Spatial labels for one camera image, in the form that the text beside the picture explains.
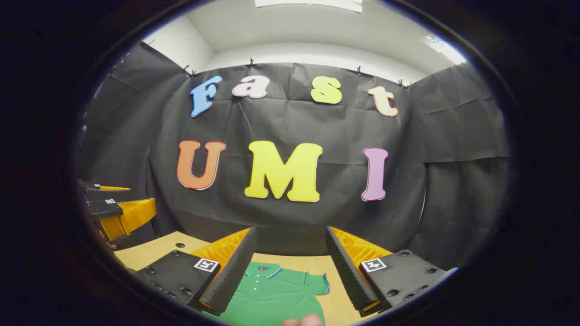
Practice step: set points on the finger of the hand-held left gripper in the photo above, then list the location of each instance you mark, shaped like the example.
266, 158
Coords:
106, 210
95, 186

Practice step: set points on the black backdrop cloth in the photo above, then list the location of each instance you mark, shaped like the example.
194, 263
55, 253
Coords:
294, 122

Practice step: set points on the green T-shirt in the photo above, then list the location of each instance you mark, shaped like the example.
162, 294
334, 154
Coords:
276, 299

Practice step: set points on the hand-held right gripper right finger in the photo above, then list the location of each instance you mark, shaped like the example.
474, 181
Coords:
349, 276

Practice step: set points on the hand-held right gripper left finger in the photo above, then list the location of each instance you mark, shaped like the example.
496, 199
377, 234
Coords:
233, 276

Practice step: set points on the ceiling light panel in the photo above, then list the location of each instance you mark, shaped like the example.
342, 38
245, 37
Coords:
308, 3

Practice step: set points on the row of black cloth clips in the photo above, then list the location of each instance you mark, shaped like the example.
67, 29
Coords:
250, 63

